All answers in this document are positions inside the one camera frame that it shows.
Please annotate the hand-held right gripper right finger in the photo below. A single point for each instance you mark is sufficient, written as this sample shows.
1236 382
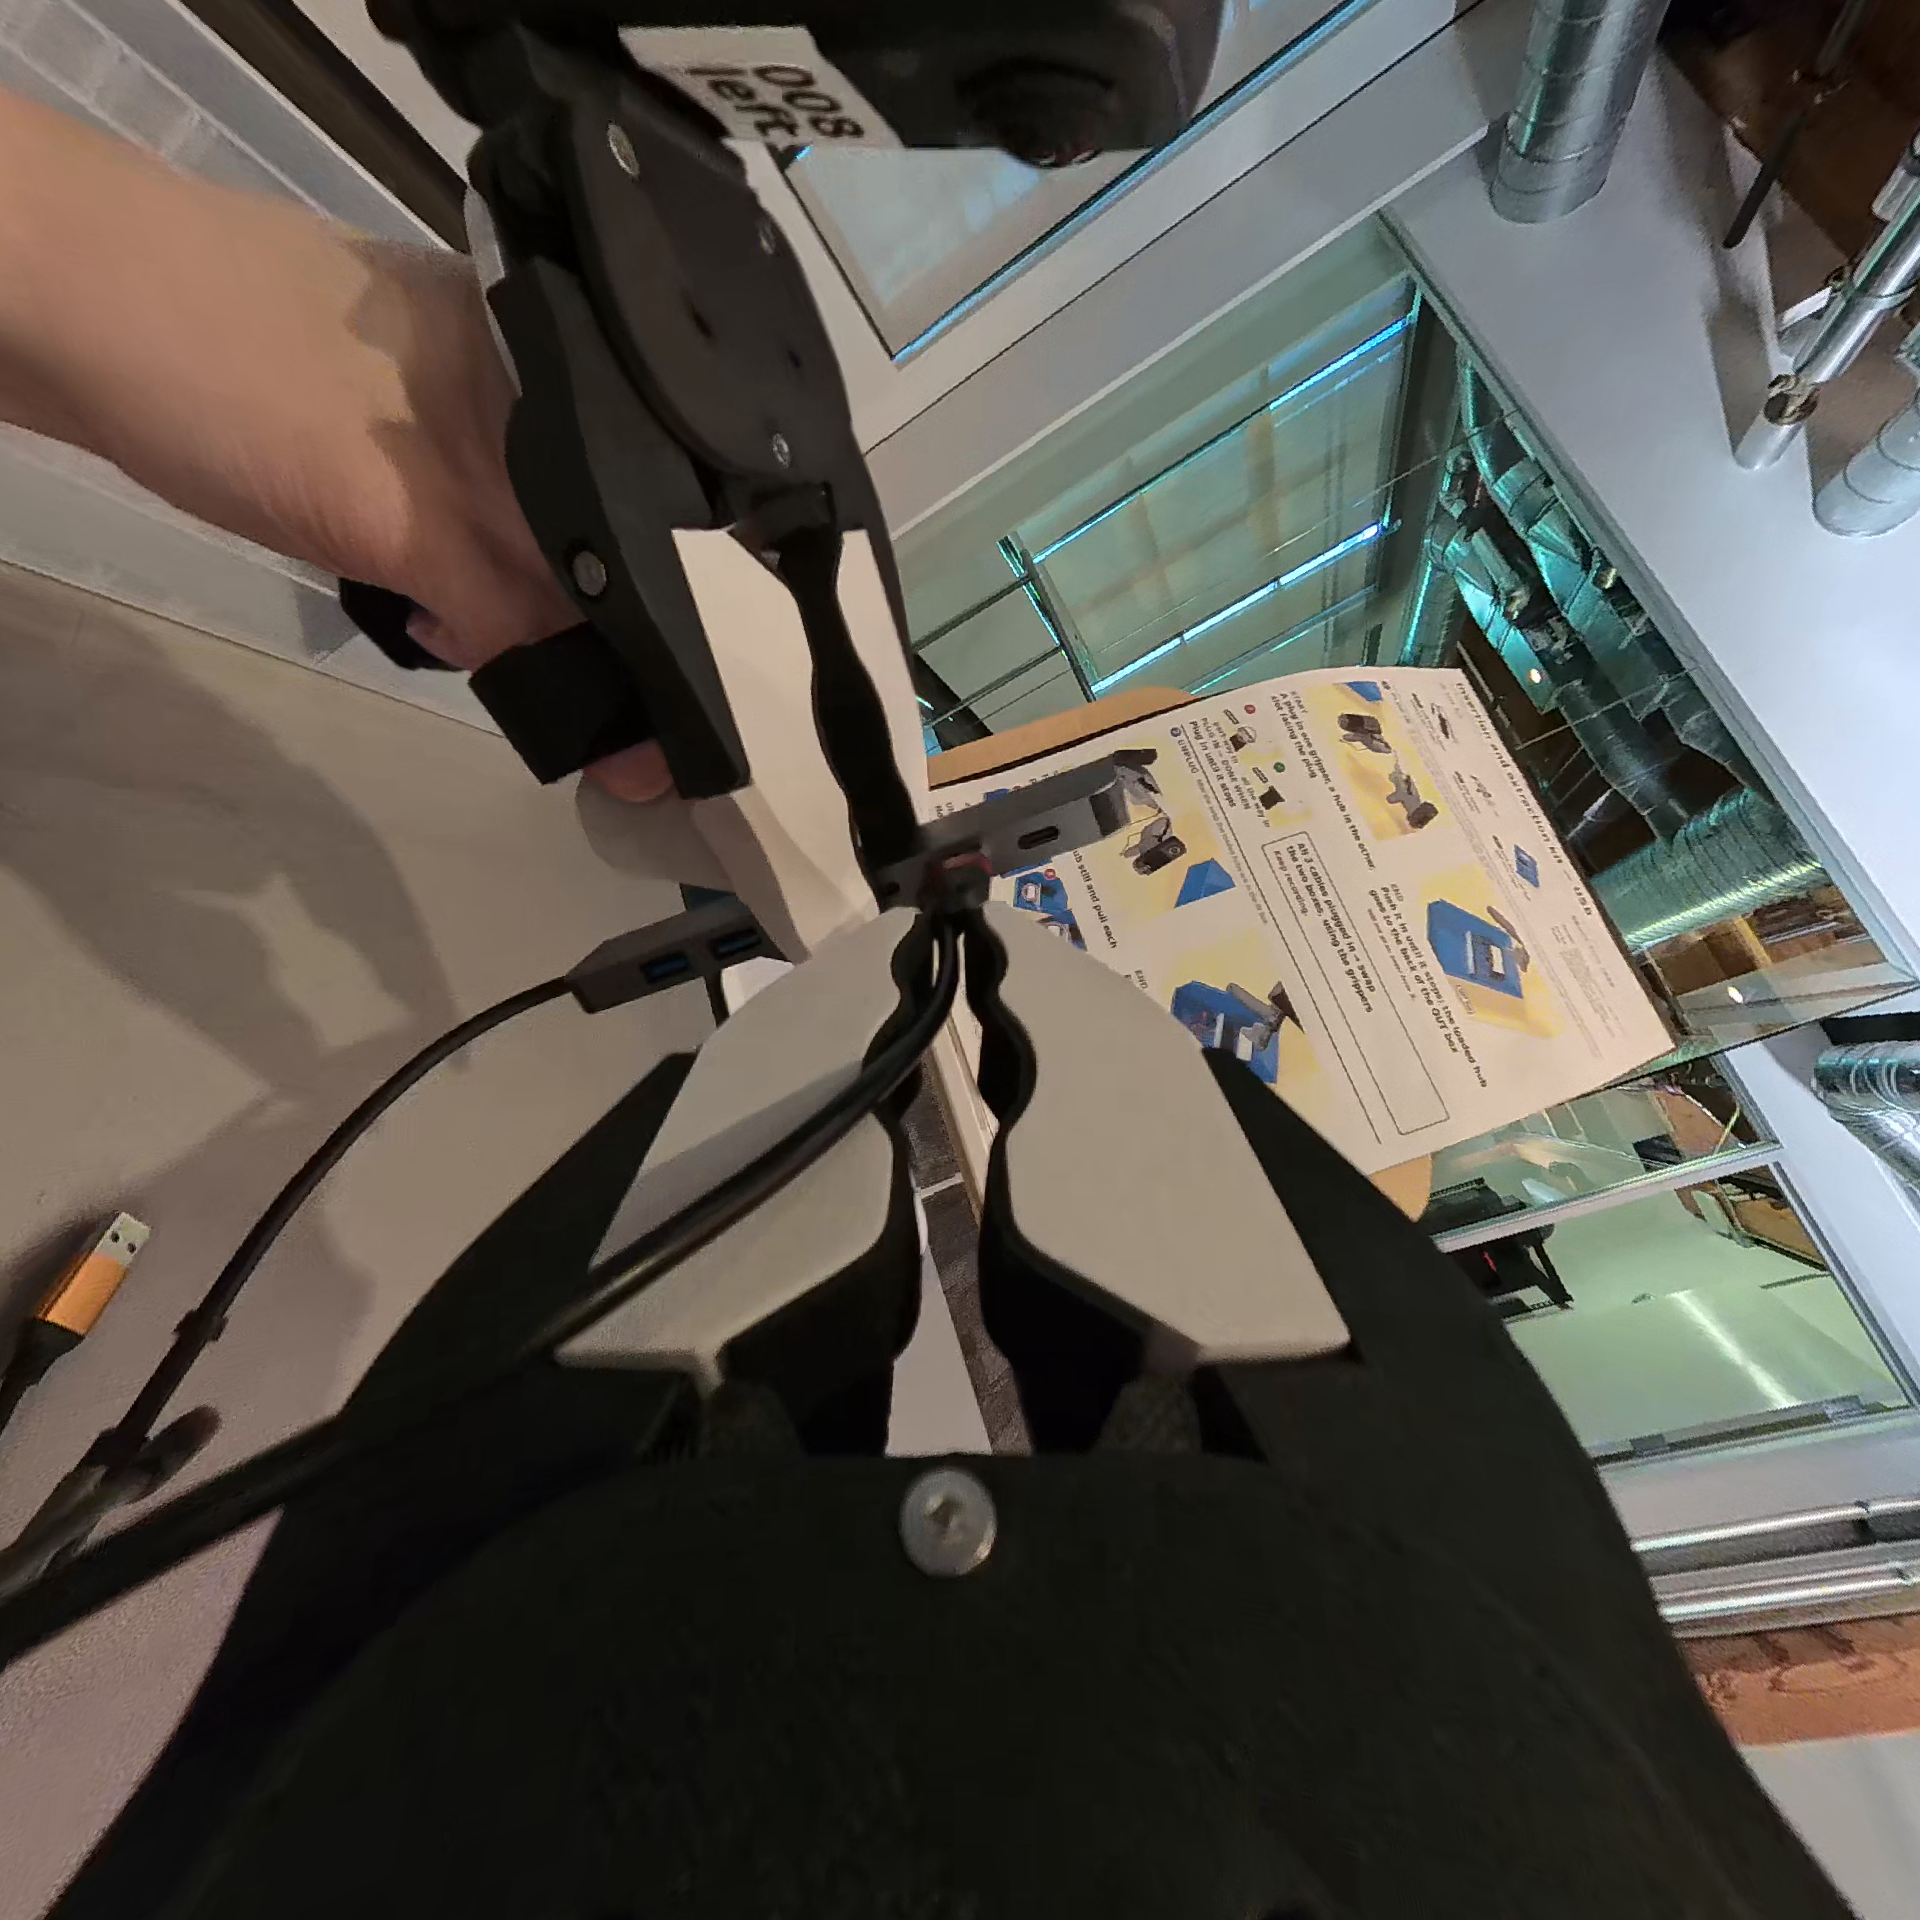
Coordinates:
1172 1171

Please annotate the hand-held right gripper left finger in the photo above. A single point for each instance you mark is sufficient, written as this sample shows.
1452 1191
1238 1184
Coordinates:
751 1142

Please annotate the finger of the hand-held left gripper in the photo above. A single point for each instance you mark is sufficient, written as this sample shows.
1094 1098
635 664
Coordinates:
751 704
878 630

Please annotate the person's left forearm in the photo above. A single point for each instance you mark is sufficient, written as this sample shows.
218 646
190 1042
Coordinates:
135 271

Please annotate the person's left hand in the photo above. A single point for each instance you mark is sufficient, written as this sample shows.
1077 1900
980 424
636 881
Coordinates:
406 451

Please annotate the printed instruction sheet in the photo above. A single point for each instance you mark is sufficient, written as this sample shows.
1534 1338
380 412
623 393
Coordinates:
1349 931

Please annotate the chrome pipe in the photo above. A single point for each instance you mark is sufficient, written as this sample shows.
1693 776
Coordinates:
1839 316

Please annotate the silver spiral duct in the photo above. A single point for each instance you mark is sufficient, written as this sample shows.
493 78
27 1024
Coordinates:
1577 106

